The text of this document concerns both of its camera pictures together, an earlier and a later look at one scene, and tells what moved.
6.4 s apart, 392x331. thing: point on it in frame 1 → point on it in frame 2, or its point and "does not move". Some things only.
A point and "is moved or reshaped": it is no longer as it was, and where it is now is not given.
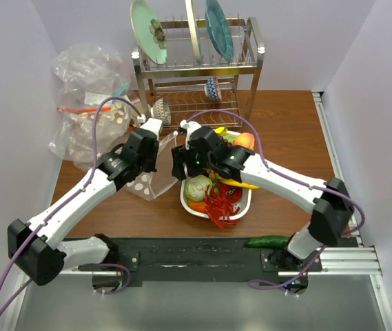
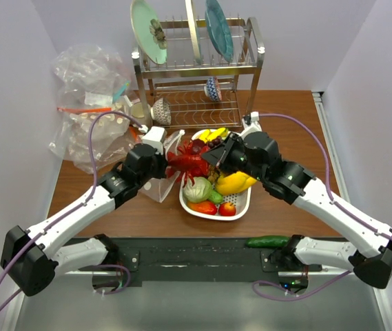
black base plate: [187, 258] does not move
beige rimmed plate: [193, 31] does not move
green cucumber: [268, 241] does not move
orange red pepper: [198, 206] does not move
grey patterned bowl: [162, 109] does not move
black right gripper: [180, 155] → [220, 155]
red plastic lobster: [220, 198] is moved or reshaped
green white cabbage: [196, 186] does not move
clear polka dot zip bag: [151, 185] is moved or reshaped
